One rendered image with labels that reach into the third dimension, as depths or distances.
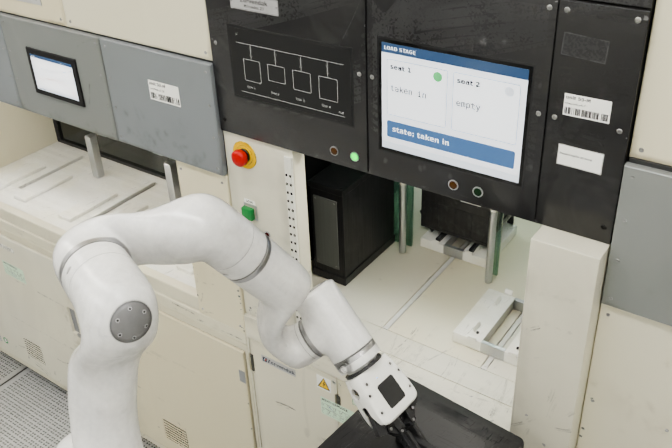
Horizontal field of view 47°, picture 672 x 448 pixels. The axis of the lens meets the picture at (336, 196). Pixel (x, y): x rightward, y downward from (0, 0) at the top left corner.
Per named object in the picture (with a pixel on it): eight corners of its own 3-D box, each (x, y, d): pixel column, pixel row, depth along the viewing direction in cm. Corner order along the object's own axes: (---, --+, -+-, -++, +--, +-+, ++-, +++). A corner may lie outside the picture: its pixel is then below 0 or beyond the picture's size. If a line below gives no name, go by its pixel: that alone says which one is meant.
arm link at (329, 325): (325, 372, 134) (368, 344, 133) (283, 309, 135) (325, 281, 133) (334, 358, 143) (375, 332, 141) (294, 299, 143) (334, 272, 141)
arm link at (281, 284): (191, 315, 119) (300, 384, 139) (273, 258, 116) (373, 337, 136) (183, 273, 125) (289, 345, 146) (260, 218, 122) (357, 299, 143)
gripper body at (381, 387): (353, 372, 131) (390, 427, 131) (389, 340, 138) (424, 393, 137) (330, 381, 137) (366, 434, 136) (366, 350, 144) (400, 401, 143)
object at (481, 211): (415, 236, 225) (417, 138, 209) (447, 205, 239) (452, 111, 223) (493, 261, 212) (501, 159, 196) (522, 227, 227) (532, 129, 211)
